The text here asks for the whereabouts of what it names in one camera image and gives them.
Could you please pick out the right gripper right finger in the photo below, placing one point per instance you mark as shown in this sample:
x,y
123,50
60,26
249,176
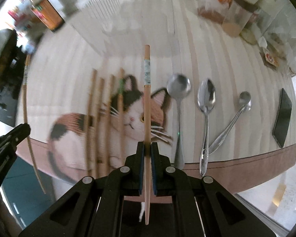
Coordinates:
x,y
166,179

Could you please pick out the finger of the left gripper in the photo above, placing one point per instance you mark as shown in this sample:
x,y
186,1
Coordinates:
x,y
13,138

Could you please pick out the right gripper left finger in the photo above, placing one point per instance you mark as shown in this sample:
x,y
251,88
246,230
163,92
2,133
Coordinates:
x,y
128,179

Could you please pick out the wooden chopstick green band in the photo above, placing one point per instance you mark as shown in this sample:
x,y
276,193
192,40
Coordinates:
x,y
120,110

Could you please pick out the oval steel spoon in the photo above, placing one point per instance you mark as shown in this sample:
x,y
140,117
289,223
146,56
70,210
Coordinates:
x,y
206,99

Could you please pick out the round steel spoon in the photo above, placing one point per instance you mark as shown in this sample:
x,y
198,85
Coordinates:
x,y
178,88

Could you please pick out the slanted steel spoon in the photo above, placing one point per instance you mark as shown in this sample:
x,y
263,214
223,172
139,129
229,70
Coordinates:
x,y
245,105

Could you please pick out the black induction cooker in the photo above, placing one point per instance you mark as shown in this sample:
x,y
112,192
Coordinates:
x,y
9,99

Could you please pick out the steel wok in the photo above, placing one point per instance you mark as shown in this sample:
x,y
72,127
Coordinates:
x,y
8,42

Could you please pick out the cat pattern table mat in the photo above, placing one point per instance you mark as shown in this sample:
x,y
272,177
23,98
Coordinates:
x,y
57,97

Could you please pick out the colourful toy container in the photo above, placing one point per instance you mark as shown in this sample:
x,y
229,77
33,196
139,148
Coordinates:
x,y
27,25

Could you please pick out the black smartphone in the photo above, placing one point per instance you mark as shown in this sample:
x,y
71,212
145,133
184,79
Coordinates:
x,y
282,121

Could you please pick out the soy sauce bottle orange label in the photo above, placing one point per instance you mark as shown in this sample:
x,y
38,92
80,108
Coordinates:
x,y
47,14

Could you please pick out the clear plastic tray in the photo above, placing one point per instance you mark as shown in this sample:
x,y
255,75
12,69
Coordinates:
x,y
124,27

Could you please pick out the small colourful card box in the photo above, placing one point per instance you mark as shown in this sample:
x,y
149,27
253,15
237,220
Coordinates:
x,y
270,58

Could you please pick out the clear plastic bag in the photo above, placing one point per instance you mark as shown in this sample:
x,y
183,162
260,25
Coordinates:
x,y
280,35

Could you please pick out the oil dispenser bottle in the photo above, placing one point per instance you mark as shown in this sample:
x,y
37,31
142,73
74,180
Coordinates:
x,y
260,20

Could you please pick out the white lid clear jar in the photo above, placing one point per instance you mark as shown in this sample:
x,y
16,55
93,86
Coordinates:
x,y
237,16

